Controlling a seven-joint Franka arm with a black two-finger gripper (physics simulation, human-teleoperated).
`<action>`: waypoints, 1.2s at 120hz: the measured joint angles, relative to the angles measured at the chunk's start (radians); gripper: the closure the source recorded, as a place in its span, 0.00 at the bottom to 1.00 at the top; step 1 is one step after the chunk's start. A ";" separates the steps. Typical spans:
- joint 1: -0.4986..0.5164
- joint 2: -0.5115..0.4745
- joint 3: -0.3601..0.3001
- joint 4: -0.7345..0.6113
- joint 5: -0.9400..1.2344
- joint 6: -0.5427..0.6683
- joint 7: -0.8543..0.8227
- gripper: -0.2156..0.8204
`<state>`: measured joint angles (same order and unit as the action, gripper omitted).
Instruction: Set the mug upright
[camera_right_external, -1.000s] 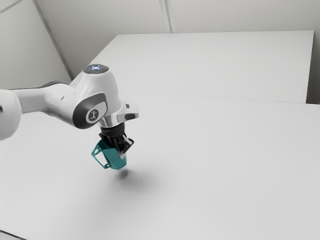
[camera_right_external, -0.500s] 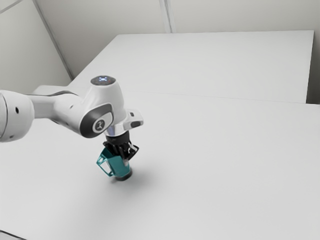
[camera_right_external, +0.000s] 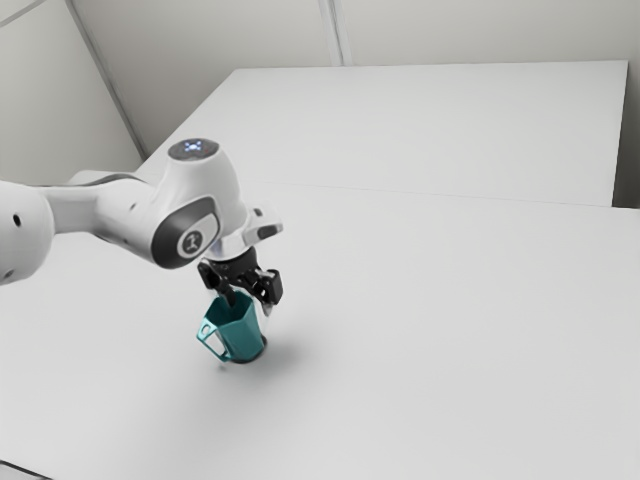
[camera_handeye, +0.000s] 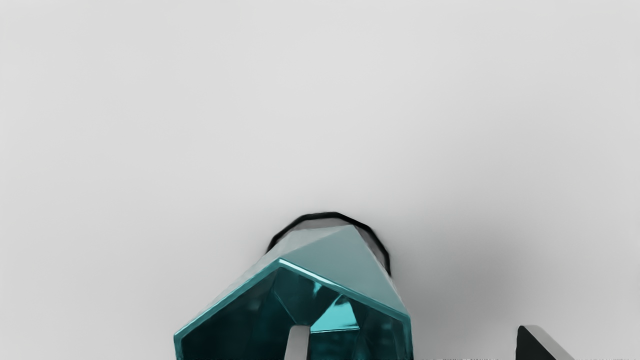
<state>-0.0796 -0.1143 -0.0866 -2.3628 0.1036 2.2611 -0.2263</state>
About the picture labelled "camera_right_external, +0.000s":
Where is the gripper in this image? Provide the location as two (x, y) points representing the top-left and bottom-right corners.
(197, 247), (285, 337)

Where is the teal faceted mug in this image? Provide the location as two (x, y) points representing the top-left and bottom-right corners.
(195, 290), (269, 365)

